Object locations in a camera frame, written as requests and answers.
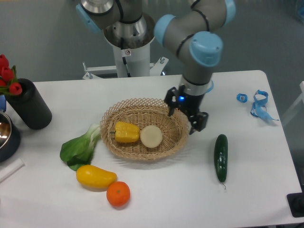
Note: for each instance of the yellow bell pepper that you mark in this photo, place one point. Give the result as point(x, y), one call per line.
point(126, 132)

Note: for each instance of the red tulip flowers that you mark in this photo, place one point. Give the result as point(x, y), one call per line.
point(9, 84)

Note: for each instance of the green bok choy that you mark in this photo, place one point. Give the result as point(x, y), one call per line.
point(80, 151)

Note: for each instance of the white metal base frame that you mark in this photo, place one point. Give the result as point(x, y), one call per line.
point(156, 69)

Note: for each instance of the blue crumpled ribbon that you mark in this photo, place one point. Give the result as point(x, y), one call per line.
point(259, 109)

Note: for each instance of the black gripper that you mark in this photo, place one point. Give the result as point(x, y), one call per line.
point(189, 105)

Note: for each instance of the round white onion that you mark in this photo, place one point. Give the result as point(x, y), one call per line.
point(151, 136)

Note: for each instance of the green cucumber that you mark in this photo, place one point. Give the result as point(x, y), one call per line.
point(221, 158)

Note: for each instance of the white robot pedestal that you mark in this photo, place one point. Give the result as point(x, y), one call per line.
point(132, 62)

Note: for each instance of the white paper roll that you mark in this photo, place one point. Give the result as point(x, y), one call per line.
point(10, 169)

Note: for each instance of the small blue tape roll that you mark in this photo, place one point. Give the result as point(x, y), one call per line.
point(242, 98)

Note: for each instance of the blue curved tape strip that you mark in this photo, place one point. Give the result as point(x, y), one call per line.
point(210, 86)

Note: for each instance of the metal bowl dark rim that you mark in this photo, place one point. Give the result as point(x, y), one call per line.
point(9, 137)

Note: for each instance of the black cylindrical vase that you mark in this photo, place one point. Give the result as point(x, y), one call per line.
point(30, 106)

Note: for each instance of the black device table corner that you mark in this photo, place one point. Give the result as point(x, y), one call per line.
point(296, 204)

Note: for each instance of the woven wicker basket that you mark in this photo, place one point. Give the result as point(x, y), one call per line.
point(143, 112)

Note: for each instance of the yellow mango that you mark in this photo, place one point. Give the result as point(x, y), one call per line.
point(95, 177)

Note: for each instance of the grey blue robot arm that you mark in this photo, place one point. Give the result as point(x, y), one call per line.
point(190, 38)

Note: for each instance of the orange tangerine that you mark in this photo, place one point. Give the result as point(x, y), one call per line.
point(118, 194)

